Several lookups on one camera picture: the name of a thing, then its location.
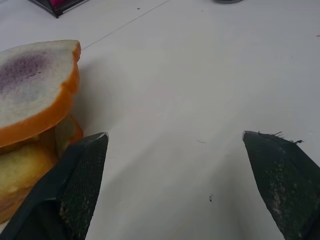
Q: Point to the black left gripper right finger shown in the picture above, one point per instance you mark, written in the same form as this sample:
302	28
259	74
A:
287	180

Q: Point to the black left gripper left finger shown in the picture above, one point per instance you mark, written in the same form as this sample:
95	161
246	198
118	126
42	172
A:
75	180

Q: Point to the bread slice with purple stain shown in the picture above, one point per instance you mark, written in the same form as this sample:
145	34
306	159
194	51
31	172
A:
30	95

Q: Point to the round stainless steel bowl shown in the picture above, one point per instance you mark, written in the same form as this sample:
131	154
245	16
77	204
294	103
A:
228	1

